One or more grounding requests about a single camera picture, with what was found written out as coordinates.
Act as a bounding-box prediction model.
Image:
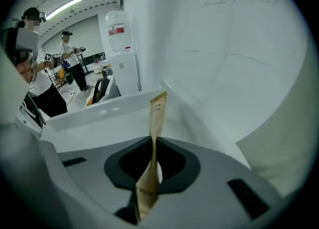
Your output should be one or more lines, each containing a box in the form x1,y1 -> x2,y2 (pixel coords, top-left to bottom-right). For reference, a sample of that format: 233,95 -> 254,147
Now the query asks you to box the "brown paper toiletry item packet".
135,91 -> 168,221

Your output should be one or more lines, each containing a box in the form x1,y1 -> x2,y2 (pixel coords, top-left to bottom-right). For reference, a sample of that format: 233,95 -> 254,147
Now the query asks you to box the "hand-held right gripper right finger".
141,136 -> 285,229

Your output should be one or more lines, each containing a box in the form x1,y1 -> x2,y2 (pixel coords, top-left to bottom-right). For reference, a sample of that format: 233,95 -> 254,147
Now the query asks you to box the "long ceiling light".
45,0 -> 83,20

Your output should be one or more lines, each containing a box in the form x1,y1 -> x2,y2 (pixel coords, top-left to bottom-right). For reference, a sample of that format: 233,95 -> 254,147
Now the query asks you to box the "white water dispenser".
107,48 -> 142,97

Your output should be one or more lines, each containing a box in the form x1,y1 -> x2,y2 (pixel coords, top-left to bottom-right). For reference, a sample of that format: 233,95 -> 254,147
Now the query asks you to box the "person's left hand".
15,50 -> 35,84

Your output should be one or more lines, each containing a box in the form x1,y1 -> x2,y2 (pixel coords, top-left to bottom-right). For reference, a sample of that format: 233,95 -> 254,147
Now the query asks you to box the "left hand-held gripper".
4,20 -> 40,82

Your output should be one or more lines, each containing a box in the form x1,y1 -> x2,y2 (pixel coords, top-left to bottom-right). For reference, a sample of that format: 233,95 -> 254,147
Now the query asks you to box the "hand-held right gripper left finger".
39,135 -> 154,229

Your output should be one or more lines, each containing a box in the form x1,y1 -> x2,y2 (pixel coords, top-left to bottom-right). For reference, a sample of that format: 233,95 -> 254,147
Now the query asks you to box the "black and orange chair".
86,77 -> 111,106

